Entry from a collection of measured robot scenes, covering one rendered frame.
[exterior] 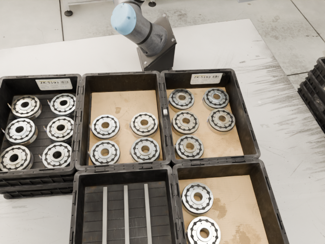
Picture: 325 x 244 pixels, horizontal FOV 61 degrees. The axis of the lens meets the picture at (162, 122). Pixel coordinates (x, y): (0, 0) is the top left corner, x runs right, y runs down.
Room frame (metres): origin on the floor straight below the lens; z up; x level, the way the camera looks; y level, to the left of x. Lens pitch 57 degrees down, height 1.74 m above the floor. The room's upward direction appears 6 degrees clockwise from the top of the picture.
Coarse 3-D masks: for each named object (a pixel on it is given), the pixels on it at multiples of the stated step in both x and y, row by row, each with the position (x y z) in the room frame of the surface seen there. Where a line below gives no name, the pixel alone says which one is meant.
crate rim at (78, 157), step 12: (120, 72) 0.73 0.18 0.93; (132, 72) 0.74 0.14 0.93; (144, 72) 0.75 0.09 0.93; (156, 72) 0.75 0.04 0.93; (84, 84) 0.66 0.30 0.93; (84, 96) 0.60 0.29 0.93; (168, 144) 0.44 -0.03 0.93; (168, 156) 0.40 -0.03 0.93; (84, 168) 0.33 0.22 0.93; (96, 168) 0.33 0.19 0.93
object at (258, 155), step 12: (168, 72) 0.76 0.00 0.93; (180, 72) 0.76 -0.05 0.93; (192, 72) 0.77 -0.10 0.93; (204, 72) 0.78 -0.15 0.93; (240, 96) 0.67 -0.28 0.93; (168, 108) 0.58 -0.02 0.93; (168, 120) 0.53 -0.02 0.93; (168, 132) 0.49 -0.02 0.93; (252, 132) 0.52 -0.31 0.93; (228, 156) 0.42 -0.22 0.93; (240, 156) 0.42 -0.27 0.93; (252, 156) 0.43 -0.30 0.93
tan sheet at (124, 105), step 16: (96, 96) 0.68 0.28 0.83; (112, 96) 0.69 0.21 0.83; (128, 96) 0.70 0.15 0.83; (144, 96) 0.70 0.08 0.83; (96, 112) 0.60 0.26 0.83; (112, 112) 0.61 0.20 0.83; (128, 112) 0.62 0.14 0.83; (128, 128) 0.54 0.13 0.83; (128, 144) 0.48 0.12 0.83; (160, 144) 0.49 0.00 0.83; (128, 160) 0.41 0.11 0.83; (160, 160) 0.43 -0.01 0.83
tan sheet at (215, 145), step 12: (168, 96) 0.72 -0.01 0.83; (192, 108) 0.67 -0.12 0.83; (204, 108) 0.67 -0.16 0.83; (228, 108) 0.69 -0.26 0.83; (204, 120) 0.62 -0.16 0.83; (204, 132) 0.56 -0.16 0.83; (204, 144) 0.51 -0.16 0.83; (216, 144) 0.51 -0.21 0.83; (228, 144) 0.52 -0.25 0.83; (240, 144) 0.52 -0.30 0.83; (204, 156) 0.46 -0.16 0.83; (216, 156) 0.46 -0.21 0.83
